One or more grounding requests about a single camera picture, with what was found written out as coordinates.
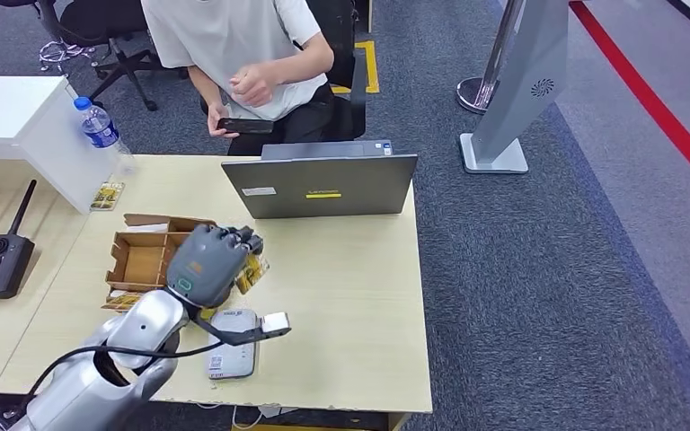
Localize person's left hand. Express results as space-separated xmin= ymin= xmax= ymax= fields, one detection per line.
xmin=228 ymin=62 xmax=282 ymax=109

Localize person's right hand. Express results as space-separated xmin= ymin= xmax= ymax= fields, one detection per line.
xmin=207 ymin=101 xmax=240 ymax=140

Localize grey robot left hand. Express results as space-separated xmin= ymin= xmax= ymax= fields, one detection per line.
xmin=164 ymin=224 xmax=265 ymax=309

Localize black smartphone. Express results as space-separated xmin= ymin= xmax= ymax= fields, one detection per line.
xmin=217 ymin=118 xmax=275 ymax=136

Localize yellow picture ID card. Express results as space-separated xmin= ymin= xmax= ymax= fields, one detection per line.
xmin=234 ymin=254 xmax=270 ymax=295

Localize person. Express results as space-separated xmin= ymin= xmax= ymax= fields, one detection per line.
xmin=140 ymin=0 xmax=337 ymax=157

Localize cardboard card organizer box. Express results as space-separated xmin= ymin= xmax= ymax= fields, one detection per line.
xmin=102 ymin=213 xmax=218 ymax=313

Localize yellow picture key card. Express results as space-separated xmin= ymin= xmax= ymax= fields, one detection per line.
xmin=102 ymin=291 xmax=144 ymax=312
xmin=89 ymin=181 xmax=126 ymax=212

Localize clear plastic water bottle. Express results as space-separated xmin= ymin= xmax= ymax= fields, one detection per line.
xmin=73 ymin=96 xmax=139 ymax=179

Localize grey laptop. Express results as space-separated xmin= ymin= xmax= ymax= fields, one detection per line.
xmin=221 ymin=139 xmax=419 ymax=221

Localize black swivel chair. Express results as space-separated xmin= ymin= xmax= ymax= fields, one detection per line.
xmin=0 ymin=0 xmax=189 ymax=112

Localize white box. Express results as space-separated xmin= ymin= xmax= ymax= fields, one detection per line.
xmin=0 ymin=75 xmax=117 ymax=216

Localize grey kiosk stand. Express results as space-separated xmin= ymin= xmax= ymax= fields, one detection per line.
xmin=459 ymin=0 xmax=570 ymax=175

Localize black camera bracket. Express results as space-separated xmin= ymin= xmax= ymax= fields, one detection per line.
xmin=192 ymin=312 xmax=275 ymax=347

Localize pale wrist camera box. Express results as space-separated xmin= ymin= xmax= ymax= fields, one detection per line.
xmin=260 ymin=312 xmax=292 ymax=336

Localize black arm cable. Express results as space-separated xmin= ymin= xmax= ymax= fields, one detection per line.
xmin=23 ymin=339 xmax=226 ymax=411

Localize white cable under desk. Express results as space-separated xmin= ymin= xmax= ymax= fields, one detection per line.
xmin=230 ymin=406 xmax=263 ymax=431

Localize tangled floor cables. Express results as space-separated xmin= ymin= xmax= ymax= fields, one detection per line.
xmin=38 ymin=40 xmax=96 ymax=75

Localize chrome stanchion post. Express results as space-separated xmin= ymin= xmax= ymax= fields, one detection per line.
xmin=456 ymin=0 xmax=525 ymax=115

